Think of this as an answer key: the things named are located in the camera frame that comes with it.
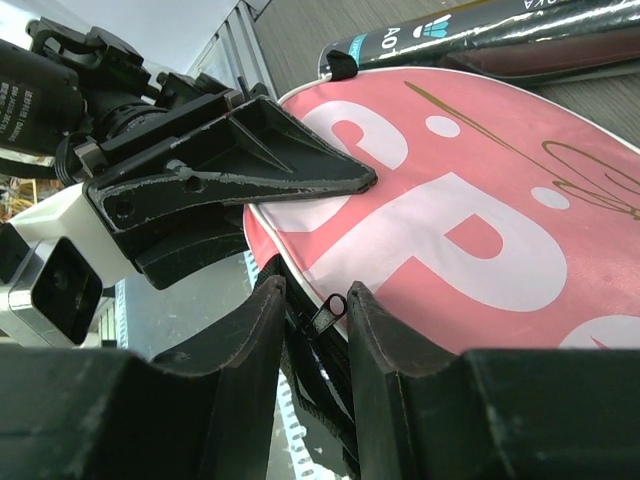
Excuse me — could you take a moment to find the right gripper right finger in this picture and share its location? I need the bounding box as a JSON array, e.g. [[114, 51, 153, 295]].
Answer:
[[347, 282, 639, 479]]

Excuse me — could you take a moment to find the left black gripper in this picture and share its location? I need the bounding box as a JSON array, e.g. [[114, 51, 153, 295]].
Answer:
[[54, 74, 376, 290]]

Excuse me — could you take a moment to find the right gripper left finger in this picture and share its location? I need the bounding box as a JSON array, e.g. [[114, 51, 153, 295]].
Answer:
[[1, 276, 286, 479]]

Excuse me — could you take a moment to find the pink racket bag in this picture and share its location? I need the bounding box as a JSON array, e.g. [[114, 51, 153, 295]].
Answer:
[[242, 49, 640, 476]]

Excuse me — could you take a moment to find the black shuttlecock tube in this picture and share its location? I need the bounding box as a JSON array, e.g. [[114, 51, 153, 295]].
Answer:
[[317, 1, 639, 86]]

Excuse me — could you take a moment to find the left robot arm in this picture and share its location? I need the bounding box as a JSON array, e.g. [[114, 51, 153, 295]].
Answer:
[[1, 18, 377, 289]]

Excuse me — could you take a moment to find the white cable duct strip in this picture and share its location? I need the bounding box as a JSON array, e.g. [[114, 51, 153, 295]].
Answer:
[[276, 371, 320, 480]]

